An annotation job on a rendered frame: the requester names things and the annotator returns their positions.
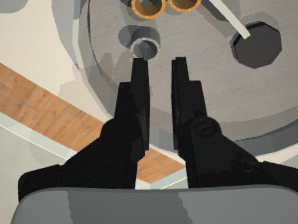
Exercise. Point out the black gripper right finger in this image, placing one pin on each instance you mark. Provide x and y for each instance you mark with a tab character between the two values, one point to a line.
216	160

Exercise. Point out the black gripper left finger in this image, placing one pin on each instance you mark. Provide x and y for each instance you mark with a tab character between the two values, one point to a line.
113	157

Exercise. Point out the grey metal ring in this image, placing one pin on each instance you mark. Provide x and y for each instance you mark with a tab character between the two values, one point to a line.
145	33

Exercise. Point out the bronze bushing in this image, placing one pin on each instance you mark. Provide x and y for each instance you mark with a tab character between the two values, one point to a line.
148	12
184	5

